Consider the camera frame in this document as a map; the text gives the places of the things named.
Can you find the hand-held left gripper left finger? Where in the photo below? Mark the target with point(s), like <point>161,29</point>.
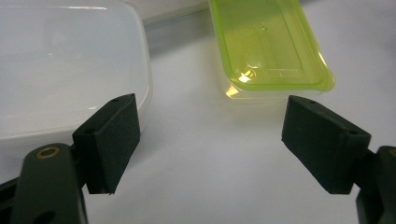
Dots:
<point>107,143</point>

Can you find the white plastic container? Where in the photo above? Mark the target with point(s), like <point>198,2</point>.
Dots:
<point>68,68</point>

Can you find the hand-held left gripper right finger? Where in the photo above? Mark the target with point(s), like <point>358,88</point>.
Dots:
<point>323,146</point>

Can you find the clear container with green lid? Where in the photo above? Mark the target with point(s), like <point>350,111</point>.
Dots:
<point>267,46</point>

